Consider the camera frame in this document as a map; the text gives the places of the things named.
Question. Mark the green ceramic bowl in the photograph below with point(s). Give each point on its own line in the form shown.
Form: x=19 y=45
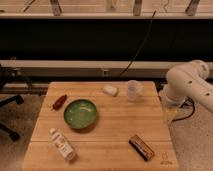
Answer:
x=80 y=114

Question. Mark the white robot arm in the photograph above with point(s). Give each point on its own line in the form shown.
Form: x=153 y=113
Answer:
x=188 y=80

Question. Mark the white small block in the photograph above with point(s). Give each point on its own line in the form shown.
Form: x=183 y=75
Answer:
x=111 y=90

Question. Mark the clear plastic cup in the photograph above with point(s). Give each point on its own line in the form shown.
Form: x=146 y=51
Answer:
x=133 y=90

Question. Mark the wooden cutting board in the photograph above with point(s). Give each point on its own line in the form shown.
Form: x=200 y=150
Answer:
x=105 y=145

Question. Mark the red small bottle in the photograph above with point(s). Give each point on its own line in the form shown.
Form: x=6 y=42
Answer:
x=59 y=102

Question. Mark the brown rectangular box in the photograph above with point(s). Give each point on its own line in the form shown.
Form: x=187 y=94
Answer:
x=141 y=147

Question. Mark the white plastic bottle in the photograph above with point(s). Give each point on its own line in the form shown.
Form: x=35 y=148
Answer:
x=64 y=147

